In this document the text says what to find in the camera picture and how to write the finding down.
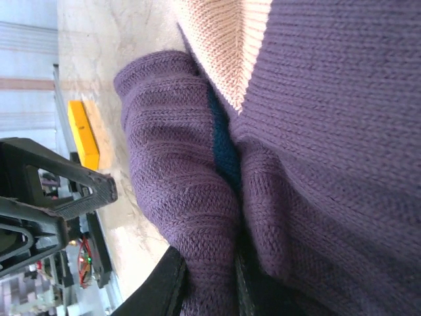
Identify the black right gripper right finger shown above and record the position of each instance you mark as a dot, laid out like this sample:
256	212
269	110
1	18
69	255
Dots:
260	299

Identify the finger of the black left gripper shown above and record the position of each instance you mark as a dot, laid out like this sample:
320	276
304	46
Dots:
49	184
29	230

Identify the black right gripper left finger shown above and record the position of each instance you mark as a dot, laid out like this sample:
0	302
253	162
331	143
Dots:
158	286

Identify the purple sock beige toe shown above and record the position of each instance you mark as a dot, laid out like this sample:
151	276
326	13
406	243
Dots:
329	131

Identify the yellow block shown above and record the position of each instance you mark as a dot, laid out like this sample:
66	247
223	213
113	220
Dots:
82	138

